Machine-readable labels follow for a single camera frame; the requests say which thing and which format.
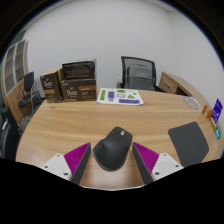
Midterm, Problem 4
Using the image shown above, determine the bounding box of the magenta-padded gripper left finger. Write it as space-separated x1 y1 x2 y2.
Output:
42 142 92 186

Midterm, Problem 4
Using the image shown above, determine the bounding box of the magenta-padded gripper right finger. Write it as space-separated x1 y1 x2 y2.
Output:
131 142 184 185

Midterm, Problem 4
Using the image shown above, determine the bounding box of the dark grey computer mouse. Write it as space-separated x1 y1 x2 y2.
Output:
92 125 134 172

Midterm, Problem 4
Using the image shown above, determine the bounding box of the dark grey mouse pad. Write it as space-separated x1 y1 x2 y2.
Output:
167 121 210 168

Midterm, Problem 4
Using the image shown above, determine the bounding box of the wide brown carton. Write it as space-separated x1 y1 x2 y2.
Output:
60 78 98 102

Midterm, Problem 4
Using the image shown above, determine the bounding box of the white printed sticker sheet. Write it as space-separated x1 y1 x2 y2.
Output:
96 87 144 106

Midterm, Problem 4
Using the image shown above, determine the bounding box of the round white printed disc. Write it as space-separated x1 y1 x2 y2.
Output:
182 95 200 111

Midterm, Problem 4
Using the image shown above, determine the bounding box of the black leather armchair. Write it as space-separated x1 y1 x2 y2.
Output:
0 106 22 159

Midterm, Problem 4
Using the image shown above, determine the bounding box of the orange cardboard box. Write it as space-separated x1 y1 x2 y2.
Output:
201 104 214 120

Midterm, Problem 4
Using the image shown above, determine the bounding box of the wooden side cabinet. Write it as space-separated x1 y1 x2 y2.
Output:
158 71 204 101

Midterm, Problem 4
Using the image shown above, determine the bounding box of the grey backpack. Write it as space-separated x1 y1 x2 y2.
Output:
125 63 156 91

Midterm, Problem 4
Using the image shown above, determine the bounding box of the purple standing card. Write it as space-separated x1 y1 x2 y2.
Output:
211 98 224 124

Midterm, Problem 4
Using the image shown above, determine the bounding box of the open dark carton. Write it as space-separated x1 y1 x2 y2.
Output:
61 59 98 81

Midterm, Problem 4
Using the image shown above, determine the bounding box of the black visitor chair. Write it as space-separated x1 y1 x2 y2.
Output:
18 71 44 116

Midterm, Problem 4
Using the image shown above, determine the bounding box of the wooden shelf unit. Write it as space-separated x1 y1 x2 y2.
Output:
0 39 34 124

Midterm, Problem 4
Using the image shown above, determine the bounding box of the black mesh office chair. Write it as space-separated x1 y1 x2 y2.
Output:
116 55 168 93

